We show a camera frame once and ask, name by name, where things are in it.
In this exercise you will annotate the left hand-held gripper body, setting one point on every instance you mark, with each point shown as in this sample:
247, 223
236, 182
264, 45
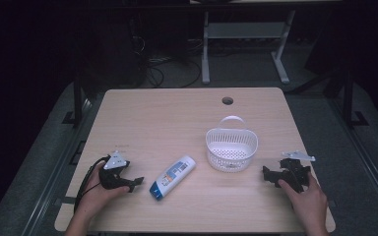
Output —
111, 178

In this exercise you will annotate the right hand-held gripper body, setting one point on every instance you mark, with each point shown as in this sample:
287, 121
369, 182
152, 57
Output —
293, 173

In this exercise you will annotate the white bottle with blue cap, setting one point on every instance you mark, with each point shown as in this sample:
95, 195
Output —
174, 177

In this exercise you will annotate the white plastic basket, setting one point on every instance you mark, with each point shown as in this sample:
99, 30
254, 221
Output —
231, 157

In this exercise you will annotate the person's left hand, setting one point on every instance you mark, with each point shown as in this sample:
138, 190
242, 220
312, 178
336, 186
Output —
93, 196

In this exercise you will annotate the person's right hand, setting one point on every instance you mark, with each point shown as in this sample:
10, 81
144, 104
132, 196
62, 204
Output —
310, 203

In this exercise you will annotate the black metal stand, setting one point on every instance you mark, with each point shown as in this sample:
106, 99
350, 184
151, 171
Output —
348, 105
77, 105

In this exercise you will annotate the metal floor rail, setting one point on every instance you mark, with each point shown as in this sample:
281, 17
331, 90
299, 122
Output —
50, 183
367, 164

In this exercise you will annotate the white metal desk frame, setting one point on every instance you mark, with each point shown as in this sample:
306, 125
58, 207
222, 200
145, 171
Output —
242, 30

